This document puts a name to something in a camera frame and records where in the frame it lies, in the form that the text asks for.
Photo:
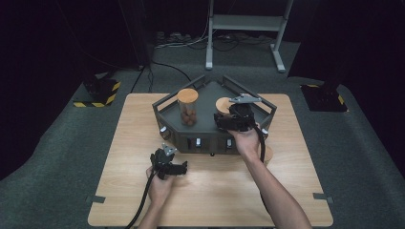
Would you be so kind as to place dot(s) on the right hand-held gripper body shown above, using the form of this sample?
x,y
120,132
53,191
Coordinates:
x,y
244,116

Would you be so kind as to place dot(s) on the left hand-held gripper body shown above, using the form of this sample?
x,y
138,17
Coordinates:
x,y
161,160

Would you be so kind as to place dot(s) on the glass jar with wooden lid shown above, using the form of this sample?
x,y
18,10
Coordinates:
x,y
187,106
269,154
223,105

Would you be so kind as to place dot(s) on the dark grey corner shelf rack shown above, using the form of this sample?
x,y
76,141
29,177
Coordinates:
x,y
207,127

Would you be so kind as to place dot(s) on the person's left hand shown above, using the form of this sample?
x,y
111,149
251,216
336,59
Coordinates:
x,y
159,191

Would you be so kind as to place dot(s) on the person's right hand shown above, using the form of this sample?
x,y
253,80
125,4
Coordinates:
x,y
248,143

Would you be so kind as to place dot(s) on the grey tape strip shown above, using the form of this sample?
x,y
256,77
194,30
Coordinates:
x,y
323,197
95,199

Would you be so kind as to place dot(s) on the black base with yellow stripes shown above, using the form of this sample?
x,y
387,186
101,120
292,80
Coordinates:
x,y
323,98
100,93

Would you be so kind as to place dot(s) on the grey metal stand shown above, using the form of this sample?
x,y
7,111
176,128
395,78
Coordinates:
x,y
246,23

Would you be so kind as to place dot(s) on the black power strip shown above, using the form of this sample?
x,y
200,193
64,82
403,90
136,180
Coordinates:
x,y
173,36

